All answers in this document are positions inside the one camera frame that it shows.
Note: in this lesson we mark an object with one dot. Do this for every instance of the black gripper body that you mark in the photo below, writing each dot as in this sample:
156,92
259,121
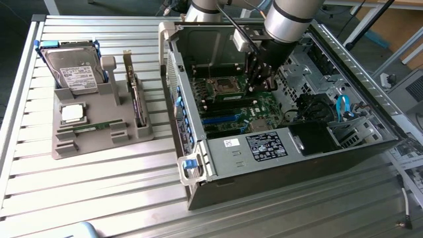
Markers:
275,53

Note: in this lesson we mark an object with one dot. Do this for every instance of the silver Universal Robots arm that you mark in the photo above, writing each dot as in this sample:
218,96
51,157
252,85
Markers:
287,22

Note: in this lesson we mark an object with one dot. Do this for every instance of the green RAM stick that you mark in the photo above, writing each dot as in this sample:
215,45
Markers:
99,125
230,98

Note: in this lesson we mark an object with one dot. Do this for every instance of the CPU socket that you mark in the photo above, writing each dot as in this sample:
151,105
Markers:
222,85

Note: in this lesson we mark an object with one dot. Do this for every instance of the green motherboard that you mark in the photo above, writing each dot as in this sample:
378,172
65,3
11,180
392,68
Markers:
231,114

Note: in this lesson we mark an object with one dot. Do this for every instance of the blue expansion slot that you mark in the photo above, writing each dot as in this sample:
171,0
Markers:
222,119

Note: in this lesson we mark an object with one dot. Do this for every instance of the black stand pole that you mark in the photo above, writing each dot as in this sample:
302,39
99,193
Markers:
370,24

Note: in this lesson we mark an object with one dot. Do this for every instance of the grey power supply unit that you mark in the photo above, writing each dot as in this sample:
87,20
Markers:
231,153

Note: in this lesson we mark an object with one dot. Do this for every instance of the white power strip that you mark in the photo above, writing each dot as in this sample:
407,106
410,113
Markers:
388,79

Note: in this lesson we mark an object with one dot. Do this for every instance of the graphics card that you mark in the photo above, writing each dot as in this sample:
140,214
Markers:
136,99

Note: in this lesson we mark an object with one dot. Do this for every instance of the cardboard box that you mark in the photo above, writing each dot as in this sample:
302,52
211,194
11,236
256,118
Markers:
402,22

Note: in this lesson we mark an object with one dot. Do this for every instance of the blue case latch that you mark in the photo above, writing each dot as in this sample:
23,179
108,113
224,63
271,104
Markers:
188,164

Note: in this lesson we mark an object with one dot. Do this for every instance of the grey computer tower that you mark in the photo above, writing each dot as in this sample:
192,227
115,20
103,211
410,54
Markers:
407,89

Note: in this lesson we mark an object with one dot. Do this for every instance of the open black PC case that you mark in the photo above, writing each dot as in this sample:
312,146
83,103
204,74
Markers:
264,188

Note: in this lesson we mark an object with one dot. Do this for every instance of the silver hard disk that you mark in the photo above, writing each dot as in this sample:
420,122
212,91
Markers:
73,69

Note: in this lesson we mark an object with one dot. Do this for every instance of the grey parts rack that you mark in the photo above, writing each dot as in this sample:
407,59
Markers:
99,143

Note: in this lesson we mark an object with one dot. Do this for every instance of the silver CPU chip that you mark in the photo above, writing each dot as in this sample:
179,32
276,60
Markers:
73,112

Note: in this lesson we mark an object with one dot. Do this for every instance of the blue disk caddy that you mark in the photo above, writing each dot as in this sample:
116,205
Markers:
49,45

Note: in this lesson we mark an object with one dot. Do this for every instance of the light blue plastic object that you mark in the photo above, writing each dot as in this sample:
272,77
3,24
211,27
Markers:
72,230

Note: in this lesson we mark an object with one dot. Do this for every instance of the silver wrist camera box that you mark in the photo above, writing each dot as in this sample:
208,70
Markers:
243,42

